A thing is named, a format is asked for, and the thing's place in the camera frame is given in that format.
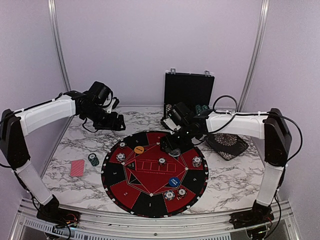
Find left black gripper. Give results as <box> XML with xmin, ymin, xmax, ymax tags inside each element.
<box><xmin>82</xmin><ymin>104</ymin><xmax>126</xmax><ymax>131</ymax></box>

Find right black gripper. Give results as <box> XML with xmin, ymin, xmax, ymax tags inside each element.
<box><xmin>159</xmin><ymin>125</ymin><xmax>193</xmax><ymax>155</ymax></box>

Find white chip stack seat eight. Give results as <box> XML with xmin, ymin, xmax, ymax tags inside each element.
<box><xmin>192</xmin><ymin>156</ymin><xmax>202</xmax><ymax>168</ymax></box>

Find red chip stack mat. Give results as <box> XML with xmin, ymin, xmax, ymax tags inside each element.
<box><xmin>158</xmin><ymin>157</ymin><xmax>167</xmax><ymax>166</ymax></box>

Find orange dealer button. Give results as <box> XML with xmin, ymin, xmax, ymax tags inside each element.
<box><xmin>134</xmin><ymin>146</ymin><xmax>145</xmax><ymax>154</ymax></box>

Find green poker chip stack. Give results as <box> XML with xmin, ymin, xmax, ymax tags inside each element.
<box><xmin>87</xmin><ymin>153</ymin><xmax>100</xmax><ymax>167</ymax></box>

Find white chip stack seat four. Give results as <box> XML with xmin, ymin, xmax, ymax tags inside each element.
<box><xmin>116</xmin><ymin>152</ymin><xmax>126</xmax><ymax>163</ymax></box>

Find red chip stack seat ten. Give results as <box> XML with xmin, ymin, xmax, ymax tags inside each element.
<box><xmin>177</xmin><ymin>188</ymin><xmax>187</xmax><ymax>199</ymax></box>

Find white chip stack seat ten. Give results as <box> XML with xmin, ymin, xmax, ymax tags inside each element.
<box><xmin>164</xmin><ymin>190</ymin><xmax>175</xmax><ymax>201</ymax></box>

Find clear round button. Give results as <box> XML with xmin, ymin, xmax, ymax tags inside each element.
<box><xmin>168</xmin><ymin>149</ymin><xmax>181</xmax><ymax>157</ymax></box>

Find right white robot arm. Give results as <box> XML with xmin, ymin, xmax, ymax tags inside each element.
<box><xmin>160</xmin><ymin>106</ymin><xmax>292</xmax><ymax>224</ymax></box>

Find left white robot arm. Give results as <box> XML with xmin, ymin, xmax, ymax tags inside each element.
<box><xmin>0</xmin><ymin>90</ymin><xmax>126</xmax><ymax>223</ymax></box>

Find white chips row in case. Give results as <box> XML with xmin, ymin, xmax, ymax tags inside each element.
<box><xmin>164</xmin><ymin>104</ymin><xmax>172</xmax><ymax>118</ymax></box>

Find green chips row in case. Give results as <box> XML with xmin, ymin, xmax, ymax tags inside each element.
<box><xmin>195</xmin><ymin>104</ymin><xmax>210</xmax><ymax>114</ymax></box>

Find blue blind button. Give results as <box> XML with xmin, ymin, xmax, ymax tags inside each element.
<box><xmin>168</xmin><ymin>177</ymin><xmax>181</xmax><ymax>187</ymax></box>

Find black floral square plate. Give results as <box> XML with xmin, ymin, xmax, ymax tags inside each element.
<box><xmin>205</xmin><ymin>133</ymin><xmax>249</xmax><ymax>161</ymax></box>

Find black poker chip case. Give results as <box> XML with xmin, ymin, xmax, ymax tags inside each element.
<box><xmin>163</xmin><ymin>68</ymin><xmax>215</xmax><ymax>117</ymax></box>

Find red playing card deck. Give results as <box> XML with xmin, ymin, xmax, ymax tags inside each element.
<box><xmin>70</xmin><ymin>159</ymin><xmax>85</xmax><ymax>177</ymax></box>

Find round red black poker mat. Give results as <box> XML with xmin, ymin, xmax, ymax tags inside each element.
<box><xmin>101</xmin><ymin>131</ymin><xmax>209</xmax><ymax>218</ymax></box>

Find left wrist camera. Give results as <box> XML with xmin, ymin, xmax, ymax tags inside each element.
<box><xmin>86</xmin><ymin>81</ymin><xmax>120</xmax><ymax>113</ymax></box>

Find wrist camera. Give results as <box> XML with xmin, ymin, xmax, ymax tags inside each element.
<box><xmin>160</xmin><ymin>102</ymin><xmax>196</xmax><ymax>132</ymax></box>
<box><xmin>86</xmin><ymin>81</ymin><xmax>120</xmax><ymax>113</ymax></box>

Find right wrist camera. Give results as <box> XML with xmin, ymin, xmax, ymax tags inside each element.
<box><xmin>160</xmin><ymin>102</ymin><xmax>196</xmax><ymax>132</ymax></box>

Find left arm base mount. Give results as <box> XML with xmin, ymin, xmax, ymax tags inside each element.
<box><xmin>36</xmin><ymin>198</ymin><xmax>80</xmax><ymax>228</ymax></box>

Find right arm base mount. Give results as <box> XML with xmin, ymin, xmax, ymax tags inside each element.
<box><xmin>229</xmin><ymin>200</ymin><xmax>275</xmax><ymax>229</ymax></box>

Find right aluminium corner post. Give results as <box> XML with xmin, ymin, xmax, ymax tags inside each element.
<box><xmin>238</xmin><ymin>0</ymin><xmax>270</xmax><ymax>111</ymax></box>

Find aluminium corner post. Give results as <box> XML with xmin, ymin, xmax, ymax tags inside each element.
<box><xmin>238</xmin><ymin>0</ymin><xmax>270</xmax><ymax>111</ymax></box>
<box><xmin>47</xmin><ymin>0</ymin><xmax>72</xmax><ymax>92</ymax></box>

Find left aluminium corner post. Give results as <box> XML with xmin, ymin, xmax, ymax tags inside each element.
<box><xmin>47</xmin><ymin>0</ymin><xmax>72</xmax><ymax>92</ymax></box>

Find aluminium front rail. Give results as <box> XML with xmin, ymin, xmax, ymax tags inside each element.
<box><xmin>7</xmin><ymin>197</ymin><xmax>301</xmax><ymax>240</ymax></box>

